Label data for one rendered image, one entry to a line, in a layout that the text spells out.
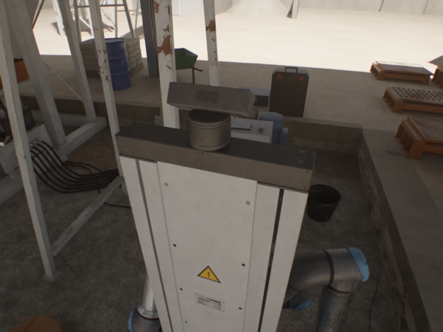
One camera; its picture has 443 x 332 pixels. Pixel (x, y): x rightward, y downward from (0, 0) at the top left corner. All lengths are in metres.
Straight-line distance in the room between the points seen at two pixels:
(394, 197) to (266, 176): 2.68
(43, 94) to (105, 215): 1.82
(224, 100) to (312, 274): 0.71
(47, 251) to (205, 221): 2.14
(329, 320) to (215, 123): 0.93
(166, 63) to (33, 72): 2.88
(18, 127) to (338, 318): 2.00
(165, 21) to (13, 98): 1.10
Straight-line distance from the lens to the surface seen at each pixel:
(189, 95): 0.44
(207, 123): 0.41
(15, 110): 2.09
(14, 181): 3.98
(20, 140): 2.15
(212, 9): 2.19
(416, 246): 2.64
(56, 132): 4.33
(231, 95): 0.42
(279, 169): 0.42
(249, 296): 0.67
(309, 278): 0.99
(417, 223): 2.87
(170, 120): 1.44
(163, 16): 1.41
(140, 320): 1.52
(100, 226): 3.06
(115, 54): 5.66
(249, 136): 1.69
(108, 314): 2.41
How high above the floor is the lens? 2.00
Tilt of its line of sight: 33 degrees down
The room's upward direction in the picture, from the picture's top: straight up
